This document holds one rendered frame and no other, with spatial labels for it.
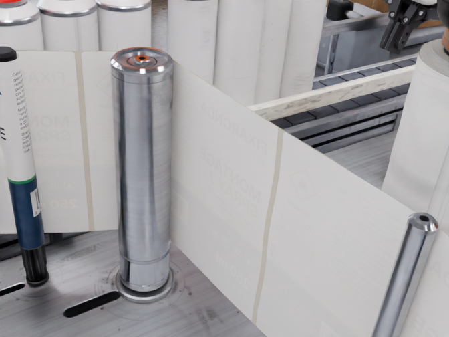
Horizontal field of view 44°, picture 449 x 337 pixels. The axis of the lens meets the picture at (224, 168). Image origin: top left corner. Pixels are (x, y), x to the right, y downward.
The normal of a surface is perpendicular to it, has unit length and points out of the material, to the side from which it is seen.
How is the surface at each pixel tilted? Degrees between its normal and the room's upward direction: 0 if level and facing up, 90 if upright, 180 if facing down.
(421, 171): 90
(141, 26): 90
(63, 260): 0
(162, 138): 90
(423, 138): 92
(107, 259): 0
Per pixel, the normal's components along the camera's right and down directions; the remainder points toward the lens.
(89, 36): 0.87, 0.33
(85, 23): 0.71, 0.43
